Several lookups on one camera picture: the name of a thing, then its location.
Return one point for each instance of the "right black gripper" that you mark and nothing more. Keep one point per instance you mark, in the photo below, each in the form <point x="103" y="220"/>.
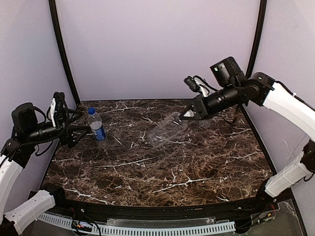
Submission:
<point x="200" y="108"/>

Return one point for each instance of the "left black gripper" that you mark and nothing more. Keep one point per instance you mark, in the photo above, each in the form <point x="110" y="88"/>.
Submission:
<point x="65" y="127"/>

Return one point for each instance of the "clear unlabeled plastic bottle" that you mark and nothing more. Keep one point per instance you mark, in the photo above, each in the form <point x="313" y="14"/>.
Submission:
<point x="171" y="127"/>

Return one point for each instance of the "white cap water bottle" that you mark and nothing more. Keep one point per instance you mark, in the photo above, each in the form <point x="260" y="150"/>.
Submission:
<point x="205" y="123"/>

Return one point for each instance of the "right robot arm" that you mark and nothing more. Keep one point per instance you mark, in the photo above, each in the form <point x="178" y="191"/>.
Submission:
<point x="265" y="92"/>

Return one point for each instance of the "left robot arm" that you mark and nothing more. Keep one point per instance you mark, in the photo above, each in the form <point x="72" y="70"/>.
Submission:
<point x="27" y="133"/>

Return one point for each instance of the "blue cap water bottle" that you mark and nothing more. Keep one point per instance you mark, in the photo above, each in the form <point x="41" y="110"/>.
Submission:
<point x="97" y="128"/>

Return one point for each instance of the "small circuit board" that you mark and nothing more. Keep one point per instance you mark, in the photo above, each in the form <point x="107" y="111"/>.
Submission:
<point x="81" y="226"/>

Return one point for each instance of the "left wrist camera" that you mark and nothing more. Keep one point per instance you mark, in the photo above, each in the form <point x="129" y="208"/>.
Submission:
<point x="55" y="112"/>

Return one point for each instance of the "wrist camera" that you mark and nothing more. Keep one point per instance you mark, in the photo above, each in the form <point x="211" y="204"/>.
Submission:
<point x="199" y="85"/>
<point x="55" y="112"/>

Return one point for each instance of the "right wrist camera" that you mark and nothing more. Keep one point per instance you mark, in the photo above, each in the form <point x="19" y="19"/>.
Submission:
<point x="199" y="85"/>

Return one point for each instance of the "right black frame post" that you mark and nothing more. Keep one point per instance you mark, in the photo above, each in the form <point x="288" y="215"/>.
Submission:
<point x="257" y="37"/>

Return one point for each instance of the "black frame post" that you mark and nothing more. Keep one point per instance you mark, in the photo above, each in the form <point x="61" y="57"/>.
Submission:
<point x="62" y="50"/>
<point x="257" y="37"/>

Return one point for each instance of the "black front table rail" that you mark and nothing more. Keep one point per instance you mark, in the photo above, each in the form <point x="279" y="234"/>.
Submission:
<point x="234" y="210"/>

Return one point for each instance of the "left black frame post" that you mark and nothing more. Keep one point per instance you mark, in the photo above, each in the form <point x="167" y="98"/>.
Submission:
<point x="62" y="50"/>

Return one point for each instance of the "white slotted cable duct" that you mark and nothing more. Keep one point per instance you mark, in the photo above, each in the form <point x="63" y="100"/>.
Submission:
<point x="119" y="227"/>

